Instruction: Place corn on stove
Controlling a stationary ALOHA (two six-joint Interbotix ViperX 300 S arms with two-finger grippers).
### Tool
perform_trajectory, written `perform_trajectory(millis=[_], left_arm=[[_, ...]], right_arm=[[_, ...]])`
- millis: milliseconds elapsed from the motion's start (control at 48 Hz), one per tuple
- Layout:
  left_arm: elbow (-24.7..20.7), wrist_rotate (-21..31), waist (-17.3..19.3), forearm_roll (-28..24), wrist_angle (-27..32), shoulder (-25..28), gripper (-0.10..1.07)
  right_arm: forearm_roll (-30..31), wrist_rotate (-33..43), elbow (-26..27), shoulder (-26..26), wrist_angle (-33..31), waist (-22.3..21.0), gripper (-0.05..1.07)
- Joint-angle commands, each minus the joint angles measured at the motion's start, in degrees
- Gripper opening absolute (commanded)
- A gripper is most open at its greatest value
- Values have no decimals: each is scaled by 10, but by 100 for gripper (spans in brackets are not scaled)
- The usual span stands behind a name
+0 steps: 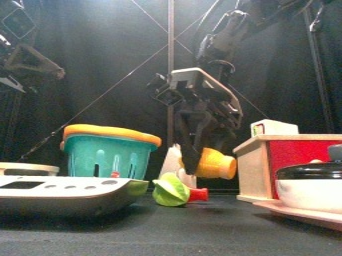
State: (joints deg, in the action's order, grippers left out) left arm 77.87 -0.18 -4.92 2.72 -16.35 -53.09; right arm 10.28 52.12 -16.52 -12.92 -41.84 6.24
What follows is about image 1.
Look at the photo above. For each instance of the cream round dish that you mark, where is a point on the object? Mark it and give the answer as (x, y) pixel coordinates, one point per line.
(27, 166)

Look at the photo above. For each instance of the small white toy box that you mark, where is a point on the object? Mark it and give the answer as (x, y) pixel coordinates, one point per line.
(274, 127)

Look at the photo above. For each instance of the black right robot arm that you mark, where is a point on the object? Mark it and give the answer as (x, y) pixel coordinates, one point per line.
(227, 33)

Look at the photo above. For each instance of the yellow toy corn cob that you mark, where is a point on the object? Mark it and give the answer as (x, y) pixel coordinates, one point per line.
(215, 164)

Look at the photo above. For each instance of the wooden toy cabinet red front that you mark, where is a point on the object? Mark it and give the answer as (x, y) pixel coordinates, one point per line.
(254, 166)

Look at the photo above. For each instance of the metal frame pole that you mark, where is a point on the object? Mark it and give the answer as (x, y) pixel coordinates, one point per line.
(316, 73)
(169, 50)

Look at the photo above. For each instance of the light wooden tray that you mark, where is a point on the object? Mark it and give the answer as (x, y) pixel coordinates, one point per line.
(302, 215)

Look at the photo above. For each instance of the green and red toy vegetable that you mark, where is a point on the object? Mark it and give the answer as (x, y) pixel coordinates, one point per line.
(171, 191)

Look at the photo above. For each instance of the white pot with black lid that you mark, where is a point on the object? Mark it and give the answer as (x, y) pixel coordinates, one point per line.
(311, 190)

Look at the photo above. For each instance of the teal basket with orange rim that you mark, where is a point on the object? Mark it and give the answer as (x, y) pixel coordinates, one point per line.
(108, 151)

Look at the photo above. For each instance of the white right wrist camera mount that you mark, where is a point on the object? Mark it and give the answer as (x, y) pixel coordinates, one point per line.
(195, 78)

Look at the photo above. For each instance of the grey digital kitchen scale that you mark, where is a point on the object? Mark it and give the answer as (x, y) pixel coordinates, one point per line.
(67, 196)

